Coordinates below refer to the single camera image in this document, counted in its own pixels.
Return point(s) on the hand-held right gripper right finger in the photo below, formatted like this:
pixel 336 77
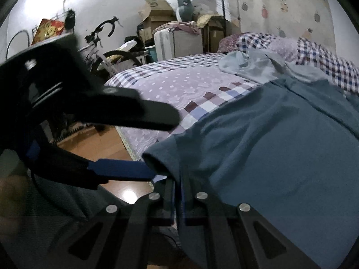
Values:
pixel 186 201

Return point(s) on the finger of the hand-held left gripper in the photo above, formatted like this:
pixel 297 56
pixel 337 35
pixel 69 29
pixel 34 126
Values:
pixel 134 109
pixel 120 169

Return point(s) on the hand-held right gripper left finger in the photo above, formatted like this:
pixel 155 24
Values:
pixel 168 201

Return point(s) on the teal blue shirt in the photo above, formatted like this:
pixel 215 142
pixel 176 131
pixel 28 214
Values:
pixel 266 159

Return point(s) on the black clothes rack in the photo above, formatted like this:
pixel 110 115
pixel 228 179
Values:
pixel 223 5

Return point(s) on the checkered bed sheet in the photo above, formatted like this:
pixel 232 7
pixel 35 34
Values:
pixel 174 89

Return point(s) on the red and gold picture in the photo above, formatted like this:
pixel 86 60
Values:
pixel 47 30

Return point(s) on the black bicycle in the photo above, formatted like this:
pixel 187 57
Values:
pixel 117 54

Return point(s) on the white storage box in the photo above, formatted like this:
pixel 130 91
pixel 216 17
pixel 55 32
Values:
pixel 179 44

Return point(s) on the cardboard box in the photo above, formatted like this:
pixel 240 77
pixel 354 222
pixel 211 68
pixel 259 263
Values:
pixel 154 14
pixel 216 33

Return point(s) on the grey-green plush toy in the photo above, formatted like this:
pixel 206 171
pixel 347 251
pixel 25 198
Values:
pixel 183 5

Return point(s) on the light grey-blue garment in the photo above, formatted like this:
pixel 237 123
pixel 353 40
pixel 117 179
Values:
pixel 252 64

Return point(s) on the pineapple print curtain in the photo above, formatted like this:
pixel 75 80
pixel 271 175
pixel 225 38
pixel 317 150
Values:
pixel 280 11

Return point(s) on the bunched checkered quilt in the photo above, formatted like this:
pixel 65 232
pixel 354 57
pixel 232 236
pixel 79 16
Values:
pixel 322 58

